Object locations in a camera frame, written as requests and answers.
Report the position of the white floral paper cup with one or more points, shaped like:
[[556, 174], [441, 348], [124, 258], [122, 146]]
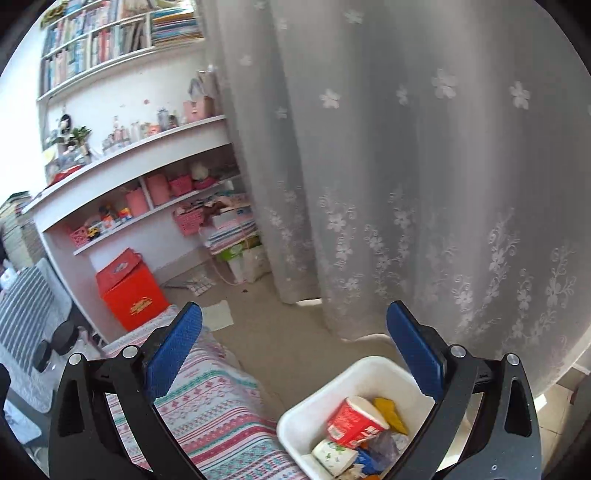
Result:
[[332, 454]]

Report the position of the patterned printed blanket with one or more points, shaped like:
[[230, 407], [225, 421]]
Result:
[[217, 406]]

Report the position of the white plastic bin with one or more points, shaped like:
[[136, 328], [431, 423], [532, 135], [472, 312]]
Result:
[[314, 410]]

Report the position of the row of small glass bottles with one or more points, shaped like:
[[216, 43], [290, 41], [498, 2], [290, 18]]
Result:
[[121, 134]]

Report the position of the red flat box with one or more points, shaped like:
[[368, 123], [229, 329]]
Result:
[[64, 176]]

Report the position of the row of shelved books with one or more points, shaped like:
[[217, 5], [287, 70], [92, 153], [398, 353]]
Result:
[[101, 41]]

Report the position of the small green plant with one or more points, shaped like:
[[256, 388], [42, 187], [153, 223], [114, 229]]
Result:
[[81, 134]]

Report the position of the pink perforated basket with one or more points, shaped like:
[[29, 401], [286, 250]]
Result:
[[79, 237]]

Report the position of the checked cloth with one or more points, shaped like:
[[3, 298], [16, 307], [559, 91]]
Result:
[[198, 285]]

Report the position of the green tissue pack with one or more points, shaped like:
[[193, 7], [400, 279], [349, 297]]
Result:
[[233, 252]]

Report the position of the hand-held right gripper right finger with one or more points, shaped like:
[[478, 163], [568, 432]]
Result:
[[411, 350]]

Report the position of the striped quilted sofa cover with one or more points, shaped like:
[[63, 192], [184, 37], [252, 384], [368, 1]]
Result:
[[23, 304]]

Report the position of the white bookshelf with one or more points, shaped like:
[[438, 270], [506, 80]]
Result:
[[138, 153]]

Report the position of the stack of folded fabrics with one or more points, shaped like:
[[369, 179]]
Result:
[[233, 226]]

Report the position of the clear plastic wrapper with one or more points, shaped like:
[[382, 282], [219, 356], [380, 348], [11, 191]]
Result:
[[384, 445]]

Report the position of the pink box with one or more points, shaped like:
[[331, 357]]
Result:
[[198, 110]]

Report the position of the large pink woven basket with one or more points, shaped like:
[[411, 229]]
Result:
[[188, 222]]

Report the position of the red instant noodle cup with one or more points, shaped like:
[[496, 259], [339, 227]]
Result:
[[351, 422]]

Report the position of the yellow toy vehicle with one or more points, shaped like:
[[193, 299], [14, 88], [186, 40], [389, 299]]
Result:
[[94, 230]]

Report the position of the small pink woven basket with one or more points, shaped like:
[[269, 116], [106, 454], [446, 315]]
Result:
[[181, 185]]

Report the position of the pink pot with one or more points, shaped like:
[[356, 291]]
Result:
[[159, 190], [136, 204]]

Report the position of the white paper sheet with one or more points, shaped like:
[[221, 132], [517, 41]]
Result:
[[217, 316]]

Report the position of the small white plush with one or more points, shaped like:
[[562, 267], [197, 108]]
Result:
[[199, 170]]

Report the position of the grey floral curtain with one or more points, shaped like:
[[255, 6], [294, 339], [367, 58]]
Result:
[[392, 161]]

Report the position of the small doll figure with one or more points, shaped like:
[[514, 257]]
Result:
[[65, 124]]

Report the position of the colourful puzzle cubes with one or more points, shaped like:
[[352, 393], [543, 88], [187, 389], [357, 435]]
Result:
[[115, 216]]

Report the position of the white plastic bag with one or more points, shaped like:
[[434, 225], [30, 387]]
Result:
[[249, 270]]

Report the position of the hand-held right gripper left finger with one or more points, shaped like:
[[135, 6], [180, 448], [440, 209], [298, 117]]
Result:
[[178, 346]]

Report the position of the yellow wrapper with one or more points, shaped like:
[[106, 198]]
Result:
[[390, 410]]

